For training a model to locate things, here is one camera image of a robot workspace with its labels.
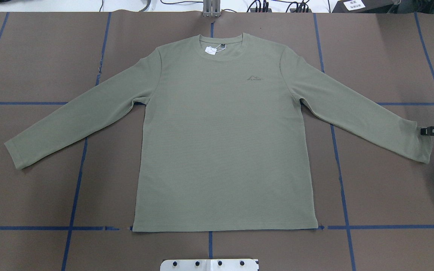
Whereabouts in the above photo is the olive green long-sleeve shirt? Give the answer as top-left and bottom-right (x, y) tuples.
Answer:
(5, 33), (432, 233)

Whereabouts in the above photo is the black box with label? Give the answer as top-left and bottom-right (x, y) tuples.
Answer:
(331, 0), (402, 14)

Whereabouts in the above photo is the white paper hang tag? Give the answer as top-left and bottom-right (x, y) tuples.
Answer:
(205, 46), (217, 55)

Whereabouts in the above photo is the silver camera stand post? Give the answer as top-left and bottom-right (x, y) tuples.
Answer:
(202, 0), (222, 18)

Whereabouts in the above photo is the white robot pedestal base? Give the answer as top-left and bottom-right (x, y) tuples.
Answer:
(160, 258), (260, 271)

